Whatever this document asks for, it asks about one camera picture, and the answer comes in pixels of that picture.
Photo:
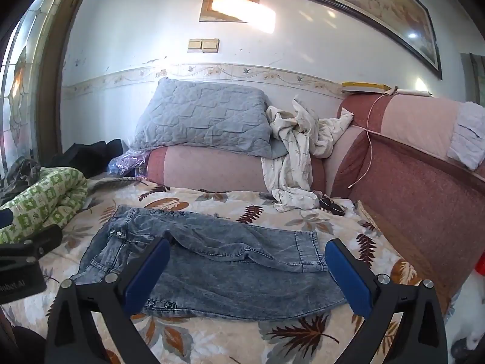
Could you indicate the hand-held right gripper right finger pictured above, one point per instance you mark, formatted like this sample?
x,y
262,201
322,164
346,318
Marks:
x,y
350,282

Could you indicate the white rolled paper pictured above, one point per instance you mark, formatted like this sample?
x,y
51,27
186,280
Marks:
x,y
413,92

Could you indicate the dark camouflage cloth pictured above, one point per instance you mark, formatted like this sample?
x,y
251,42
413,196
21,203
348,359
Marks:
x,y
19,176

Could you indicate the stained glass door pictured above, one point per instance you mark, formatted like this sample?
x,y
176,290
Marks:
x,y
22,94

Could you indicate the brown paper wall patch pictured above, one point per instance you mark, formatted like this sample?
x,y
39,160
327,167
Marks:
x,y
229,5

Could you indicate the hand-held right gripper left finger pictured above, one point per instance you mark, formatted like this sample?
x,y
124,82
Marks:
x,y
146,278

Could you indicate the pink and red upholstered sofa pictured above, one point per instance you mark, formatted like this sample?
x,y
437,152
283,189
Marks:
x,y
409,182

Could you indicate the green patterned rolled quilt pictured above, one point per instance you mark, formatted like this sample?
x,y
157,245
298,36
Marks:
x,y
45,203

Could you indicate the purple plastic bag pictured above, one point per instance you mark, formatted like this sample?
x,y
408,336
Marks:
x,y
127,163

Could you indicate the black clothing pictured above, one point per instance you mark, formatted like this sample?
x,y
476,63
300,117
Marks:
x,y
85,153

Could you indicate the lavender ruffled cloth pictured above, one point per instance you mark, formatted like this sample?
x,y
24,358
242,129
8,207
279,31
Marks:
x,y
468,136

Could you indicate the grey quilted pillow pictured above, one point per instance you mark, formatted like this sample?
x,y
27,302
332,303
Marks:
x,y
204,115

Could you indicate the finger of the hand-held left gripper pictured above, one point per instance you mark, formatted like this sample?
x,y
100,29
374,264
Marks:
x,y
43,240

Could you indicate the red object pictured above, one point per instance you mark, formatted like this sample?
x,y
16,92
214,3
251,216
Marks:
x,y
480,269

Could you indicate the dark framed wall painting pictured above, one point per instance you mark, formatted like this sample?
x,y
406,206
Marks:
x,y
363,5

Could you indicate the small black object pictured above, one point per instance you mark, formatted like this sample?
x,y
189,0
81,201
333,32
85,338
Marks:
x,y
331,205

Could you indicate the leaf printed cream blanket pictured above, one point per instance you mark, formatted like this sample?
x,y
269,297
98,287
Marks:
x,y
235,343

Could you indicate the yellow flat box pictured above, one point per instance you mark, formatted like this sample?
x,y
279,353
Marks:
x,y
365,86

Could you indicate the blue washed denim pants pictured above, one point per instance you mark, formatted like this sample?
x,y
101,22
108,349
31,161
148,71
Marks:
x,y
227,261

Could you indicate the white floral crumpled cloth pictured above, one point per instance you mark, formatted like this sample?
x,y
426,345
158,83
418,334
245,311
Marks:
x,y
293,148

